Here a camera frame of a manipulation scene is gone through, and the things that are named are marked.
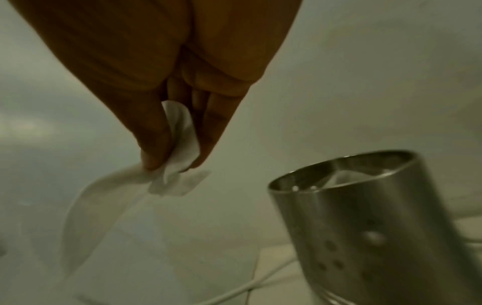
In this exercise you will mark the person's right hand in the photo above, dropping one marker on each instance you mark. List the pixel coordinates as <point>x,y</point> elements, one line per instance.
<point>150,53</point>

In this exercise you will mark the white tissue sheet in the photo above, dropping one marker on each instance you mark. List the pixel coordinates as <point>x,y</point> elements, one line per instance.
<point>180,149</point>

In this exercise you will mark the white paper in cup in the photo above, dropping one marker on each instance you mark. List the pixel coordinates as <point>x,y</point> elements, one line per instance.
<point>361,177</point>

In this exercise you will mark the perforated metal cup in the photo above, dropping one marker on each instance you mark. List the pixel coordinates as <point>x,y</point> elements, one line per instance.
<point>376,238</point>

